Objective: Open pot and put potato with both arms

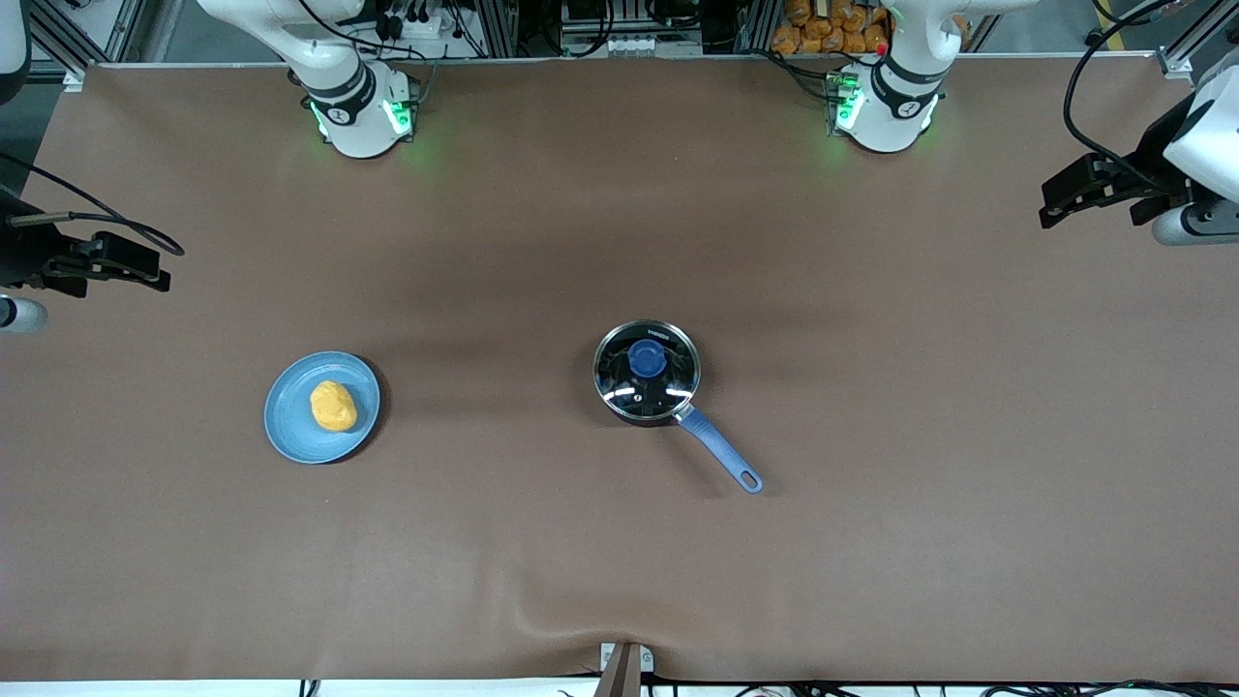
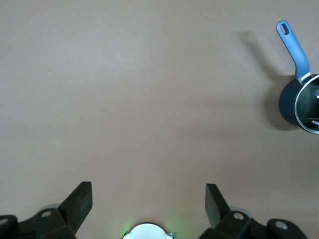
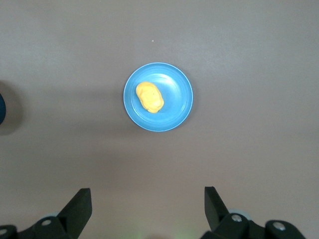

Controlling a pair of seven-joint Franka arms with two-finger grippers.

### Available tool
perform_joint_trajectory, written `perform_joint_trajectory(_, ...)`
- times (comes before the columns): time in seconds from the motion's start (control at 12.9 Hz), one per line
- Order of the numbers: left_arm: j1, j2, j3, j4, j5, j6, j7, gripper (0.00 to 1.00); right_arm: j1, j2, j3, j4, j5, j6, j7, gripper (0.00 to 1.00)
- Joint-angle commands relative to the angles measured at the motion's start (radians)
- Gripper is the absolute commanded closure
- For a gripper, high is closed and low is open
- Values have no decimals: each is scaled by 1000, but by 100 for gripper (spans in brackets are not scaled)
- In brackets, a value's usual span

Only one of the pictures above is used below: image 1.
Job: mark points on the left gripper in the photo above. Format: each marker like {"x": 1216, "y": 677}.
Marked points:
{"x": 1154, "y": 152}

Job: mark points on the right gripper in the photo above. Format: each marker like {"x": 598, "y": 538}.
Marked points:
{"x": 21, "y": 254}

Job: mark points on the yellow potato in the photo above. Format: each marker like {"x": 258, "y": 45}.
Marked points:
{"x": 333, "y": 407}

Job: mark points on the glass lid with blue knob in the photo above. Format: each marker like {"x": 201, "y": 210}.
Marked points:
{"x": 647, "y": 358}

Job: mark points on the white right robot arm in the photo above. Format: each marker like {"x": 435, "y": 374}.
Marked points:
{"x": 358, "y": 116}

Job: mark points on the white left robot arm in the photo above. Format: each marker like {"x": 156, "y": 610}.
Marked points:
{"x": 891, "y": 116}

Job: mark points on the blue round plate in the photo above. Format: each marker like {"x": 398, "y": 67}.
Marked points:
{"x": 290, "y": 426}

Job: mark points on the orange lumpy items heap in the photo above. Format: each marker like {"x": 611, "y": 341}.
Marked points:
{"x": 823, "y": 29}

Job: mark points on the white power strip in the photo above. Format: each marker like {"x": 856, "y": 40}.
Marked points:
{"x": 629, "y": 45}

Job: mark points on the brown table mat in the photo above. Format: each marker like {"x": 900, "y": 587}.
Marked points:
{"x": 581, "y": 561}

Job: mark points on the aluminium frame rail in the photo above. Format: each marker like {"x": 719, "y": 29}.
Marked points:
{"x": 73, "y": 44}
{"x": 1186, "y": 44}

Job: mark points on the metal table edge bracket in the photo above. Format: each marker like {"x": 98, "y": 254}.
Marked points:
{"x": 625, "y": 668}

